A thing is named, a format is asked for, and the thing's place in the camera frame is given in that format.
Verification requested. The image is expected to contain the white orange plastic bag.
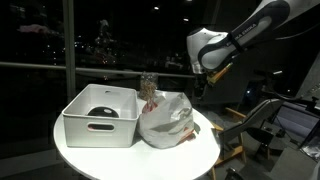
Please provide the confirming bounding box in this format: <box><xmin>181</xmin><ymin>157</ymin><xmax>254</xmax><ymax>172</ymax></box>
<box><xmin>137</xmin><ymin>91</ymin><xmax>194</xmax><ymax>149</ymax></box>

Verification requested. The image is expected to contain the black round object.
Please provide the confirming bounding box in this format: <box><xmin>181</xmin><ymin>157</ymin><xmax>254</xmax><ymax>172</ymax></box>
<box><xmin>88</xmin><ymin>106</ymin><xmax>119</xmax><ymax>118</ymax></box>

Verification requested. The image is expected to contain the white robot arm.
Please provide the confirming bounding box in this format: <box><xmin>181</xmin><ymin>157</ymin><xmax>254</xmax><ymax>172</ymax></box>
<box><xmin>186</xmin><ymin>0</ymin><xmax>320</xmax><ymax>74</ymax></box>

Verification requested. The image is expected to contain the clear bag of snacks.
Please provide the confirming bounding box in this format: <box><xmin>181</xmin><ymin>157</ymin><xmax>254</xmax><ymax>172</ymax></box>
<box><xmin>139</xmin><ymin>72</ymin><xmax>158</xmax><ymax>100</ymax></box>

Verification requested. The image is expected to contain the white plastic basket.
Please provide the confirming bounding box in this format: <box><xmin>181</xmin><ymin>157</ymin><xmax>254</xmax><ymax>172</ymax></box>
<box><xmin>62</xmin><ymin>84</ymin><xmax>139</xmax><ymax>148</ymax></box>

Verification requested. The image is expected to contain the wooden folding chair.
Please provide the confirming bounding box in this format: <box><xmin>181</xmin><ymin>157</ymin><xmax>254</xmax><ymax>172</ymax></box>
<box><xmin>211</xmin><ymin>98</ymin><xmax>283</xmax><ymax>180</ymax></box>

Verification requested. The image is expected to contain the window handrail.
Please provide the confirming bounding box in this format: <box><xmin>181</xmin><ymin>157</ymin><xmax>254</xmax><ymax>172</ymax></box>
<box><xmin>0</xmin><ymin>61</ymin><xmax>194</xmax><ymax>78</ymax></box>

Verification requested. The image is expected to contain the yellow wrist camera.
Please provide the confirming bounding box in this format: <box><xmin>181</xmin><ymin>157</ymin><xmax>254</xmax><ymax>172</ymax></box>
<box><xmin>207</xmin><ymin>63</ymin><xmax>232</xmax><ymax>84</ymax></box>

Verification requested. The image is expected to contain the window frame post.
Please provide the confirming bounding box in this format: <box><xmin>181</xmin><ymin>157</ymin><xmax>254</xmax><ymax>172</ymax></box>
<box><xmin>62</xmin><ymin>0</ymin><xmax>76</xmax><ymax>102</ymax></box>

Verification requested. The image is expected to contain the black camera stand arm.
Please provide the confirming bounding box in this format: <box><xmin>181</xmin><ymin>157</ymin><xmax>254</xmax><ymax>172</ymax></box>
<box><xmin>262</xmin><ymin>91</ymin><xmax>320</xmax><ymax>115</ymax></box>

